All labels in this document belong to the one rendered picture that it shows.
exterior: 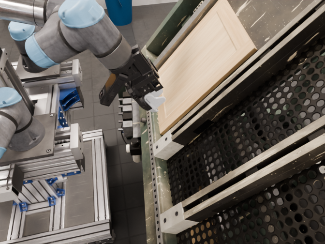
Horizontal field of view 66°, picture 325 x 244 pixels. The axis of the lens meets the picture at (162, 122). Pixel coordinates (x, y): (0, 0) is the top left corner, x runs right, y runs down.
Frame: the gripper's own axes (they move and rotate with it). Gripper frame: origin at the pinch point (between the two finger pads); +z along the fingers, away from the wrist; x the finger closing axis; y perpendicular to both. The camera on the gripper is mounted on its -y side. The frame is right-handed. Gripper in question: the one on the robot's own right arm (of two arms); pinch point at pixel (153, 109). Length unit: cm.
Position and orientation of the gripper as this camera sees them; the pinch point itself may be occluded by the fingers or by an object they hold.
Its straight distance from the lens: 73.4
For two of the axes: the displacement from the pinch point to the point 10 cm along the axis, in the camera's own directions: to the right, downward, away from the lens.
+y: 8.7, -4.4, -2.3
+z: 4.5, 5.1, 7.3
